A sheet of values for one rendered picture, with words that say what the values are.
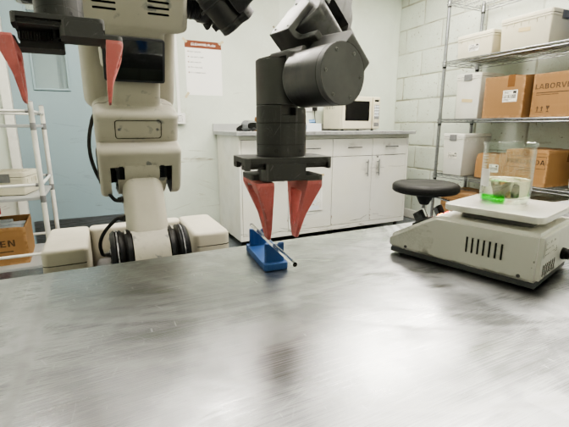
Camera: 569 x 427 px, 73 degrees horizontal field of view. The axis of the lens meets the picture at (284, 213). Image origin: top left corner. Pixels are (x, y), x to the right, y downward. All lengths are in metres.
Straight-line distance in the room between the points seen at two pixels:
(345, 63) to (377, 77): 3.87
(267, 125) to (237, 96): 3.07
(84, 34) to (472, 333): 0.56
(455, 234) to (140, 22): 0.89
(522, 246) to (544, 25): 2.56
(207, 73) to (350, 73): 3.07
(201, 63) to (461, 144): 2.14
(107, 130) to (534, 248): 1.00
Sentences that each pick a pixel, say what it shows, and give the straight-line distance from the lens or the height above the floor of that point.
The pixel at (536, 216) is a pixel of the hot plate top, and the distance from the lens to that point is 0.52.
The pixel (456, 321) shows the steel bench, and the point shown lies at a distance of 0.43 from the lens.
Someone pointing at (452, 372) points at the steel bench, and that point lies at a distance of 0.35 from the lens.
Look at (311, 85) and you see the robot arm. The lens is 0.37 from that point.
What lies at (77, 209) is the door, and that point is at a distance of 3.35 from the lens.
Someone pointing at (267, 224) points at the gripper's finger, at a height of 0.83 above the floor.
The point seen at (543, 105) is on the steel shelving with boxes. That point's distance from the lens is 2.99.
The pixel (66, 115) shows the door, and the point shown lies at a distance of 3.29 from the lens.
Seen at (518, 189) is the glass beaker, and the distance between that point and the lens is 0.56.
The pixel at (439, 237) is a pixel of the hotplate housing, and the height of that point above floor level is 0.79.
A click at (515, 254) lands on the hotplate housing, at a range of 0.53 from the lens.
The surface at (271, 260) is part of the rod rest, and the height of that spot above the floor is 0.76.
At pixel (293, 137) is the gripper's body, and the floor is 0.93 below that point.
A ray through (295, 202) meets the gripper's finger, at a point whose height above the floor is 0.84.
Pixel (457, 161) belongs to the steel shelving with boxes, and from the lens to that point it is 3.26.
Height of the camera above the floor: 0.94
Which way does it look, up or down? 13 degrees down
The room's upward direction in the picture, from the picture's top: straight up
